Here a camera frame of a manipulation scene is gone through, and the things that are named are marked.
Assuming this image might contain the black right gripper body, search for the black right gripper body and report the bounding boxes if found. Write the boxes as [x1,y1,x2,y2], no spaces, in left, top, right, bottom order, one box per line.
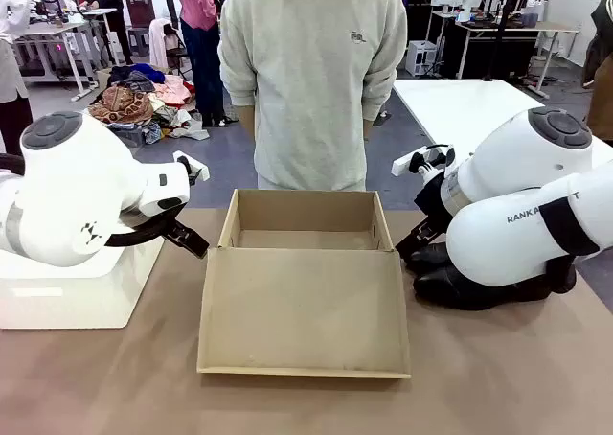
[414,171,454,217]

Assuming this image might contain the person's right forearm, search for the person's right forearm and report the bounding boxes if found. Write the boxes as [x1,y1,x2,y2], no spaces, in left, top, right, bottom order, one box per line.
[238,103,258,143]

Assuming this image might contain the white plastic storage box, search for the white plastic storage box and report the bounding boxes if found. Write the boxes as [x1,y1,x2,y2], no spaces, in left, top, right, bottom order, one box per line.
[0,238,167,331]

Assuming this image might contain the brown cardboard shoe box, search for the brown cardboard shoe box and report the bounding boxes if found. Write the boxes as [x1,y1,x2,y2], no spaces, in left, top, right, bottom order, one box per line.
[196,189,412,379]

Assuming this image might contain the white background table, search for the white background table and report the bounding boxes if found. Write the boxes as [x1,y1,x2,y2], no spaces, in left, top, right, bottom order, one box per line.
[392,78,613,168]

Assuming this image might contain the pile of colourful clothes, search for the pile of colourful clothes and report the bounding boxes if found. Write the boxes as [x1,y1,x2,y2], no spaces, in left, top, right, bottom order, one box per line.
[88,63,212,147]

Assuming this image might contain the person's grey sweatshirt torso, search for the person's grey sweatshirt torso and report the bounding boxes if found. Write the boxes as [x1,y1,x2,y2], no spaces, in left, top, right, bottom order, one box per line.
[217,0,408,191]

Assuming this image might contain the black tripod pole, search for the black tripod pole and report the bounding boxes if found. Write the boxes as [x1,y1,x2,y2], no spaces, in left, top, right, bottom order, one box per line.
[481,0,527,82]

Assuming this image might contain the long white workbench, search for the long white workbench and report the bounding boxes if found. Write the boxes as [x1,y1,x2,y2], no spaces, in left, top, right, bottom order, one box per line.
[452,18,581,99]

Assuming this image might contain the white garment on chair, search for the white garment on chair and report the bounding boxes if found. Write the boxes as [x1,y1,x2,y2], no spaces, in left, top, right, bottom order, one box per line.
[148,17,189,71]

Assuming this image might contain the mannequin with pink shirt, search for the mannequin with pink shirt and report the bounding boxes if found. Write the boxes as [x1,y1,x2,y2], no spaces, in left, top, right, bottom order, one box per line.
[170,0,226,128]

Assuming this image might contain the dark red chair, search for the dark red chair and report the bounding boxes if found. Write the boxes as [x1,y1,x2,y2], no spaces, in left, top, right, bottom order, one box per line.
[125,0,156,57]

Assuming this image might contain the bystander with dark trousers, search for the bystander with dark trousers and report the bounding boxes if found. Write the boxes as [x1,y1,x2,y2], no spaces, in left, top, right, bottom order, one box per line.
[0,0,35,157]

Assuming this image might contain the bystander in black clothes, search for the bystander in black clothes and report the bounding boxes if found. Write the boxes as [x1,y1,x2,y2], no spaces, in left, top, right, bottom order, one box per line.
[81,0,136,66]

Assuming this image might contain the white desk with metal legs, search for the white desk with metal legs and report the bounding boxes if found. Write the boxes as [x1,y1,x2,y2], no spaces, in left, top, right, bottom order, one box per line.
[9,7,120,103]

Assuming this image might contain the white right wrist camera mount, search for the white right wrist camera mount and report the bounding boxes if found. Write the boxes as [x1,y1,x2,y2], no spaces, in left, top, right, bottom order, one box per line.
[391,145,456,178]

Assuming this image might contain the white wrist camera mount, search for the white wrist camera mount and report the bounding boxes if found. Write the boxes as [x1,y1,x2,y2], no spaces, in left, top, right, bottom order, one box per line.
[391,145,456,178]
[172,150,210,182]

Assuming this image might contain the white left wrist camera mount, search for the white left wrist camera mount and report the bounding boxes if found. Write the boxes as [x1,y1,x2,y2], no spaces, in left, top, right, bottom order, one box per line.
[172,150,210,182]

